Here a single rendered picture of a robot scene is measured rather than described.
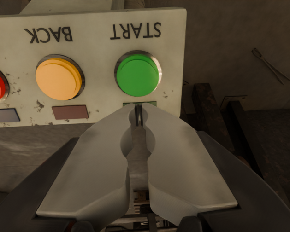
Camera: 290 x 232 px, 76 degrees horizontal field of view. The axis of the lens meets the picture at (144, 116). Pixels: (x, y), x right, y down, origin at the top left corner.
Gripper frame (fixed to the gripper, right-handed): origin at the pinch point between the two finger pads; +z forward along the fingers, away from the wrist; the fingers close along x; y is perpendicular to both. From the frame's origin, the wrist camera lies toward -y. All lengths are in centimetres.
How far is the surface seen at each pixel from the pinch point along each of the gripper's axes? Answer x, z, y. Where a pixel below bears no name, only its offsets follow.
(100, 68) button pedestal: -3.7, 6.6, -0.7
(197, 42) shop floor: 24, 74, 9
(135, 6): -1, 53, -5
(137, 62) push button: -0.1, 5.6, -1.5
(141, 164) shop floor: -5, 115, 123
